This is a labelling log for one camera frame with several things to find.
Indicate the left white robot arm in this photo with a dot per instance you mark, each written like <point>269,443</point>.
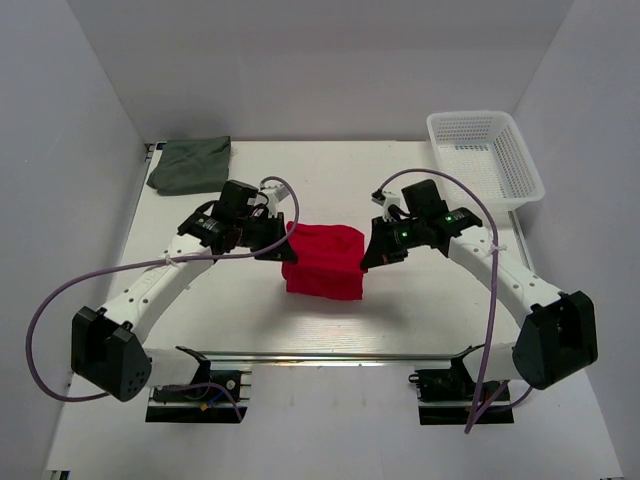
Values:
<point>108,342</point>

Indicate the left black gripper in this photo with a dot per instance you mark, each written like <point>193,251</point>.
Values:
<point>281,253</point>

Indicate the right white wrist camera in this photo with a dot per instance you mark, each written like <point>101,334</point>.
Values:
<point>390,204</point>

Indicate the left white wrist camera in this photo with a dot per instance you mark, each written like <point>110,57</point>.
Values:
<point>271,196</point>

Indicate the red t-shirt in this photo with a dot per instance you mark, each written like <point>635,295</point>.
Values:
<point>328,264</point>

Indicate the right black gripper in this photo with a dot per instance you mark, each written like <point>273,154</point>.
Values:
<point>380,251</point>

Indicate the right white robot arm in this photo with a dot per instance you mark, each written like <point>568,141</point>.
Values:
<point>557,330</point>

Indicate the folded grey t-shirt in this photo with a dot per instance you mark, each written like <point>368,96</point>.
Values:
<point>190,167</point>

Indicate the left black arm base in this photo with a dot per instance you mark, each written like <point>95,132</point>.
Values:
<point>200,390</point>

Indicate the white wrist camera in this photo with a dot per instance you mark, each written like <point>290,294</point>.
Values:
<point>271,196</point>
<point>390,204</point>

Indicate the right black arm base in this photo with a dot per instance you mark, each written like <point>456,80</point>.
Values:
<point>445,395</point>

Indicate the white plastic basket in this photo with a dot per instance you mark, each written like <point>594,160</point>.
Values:
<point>487,153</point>

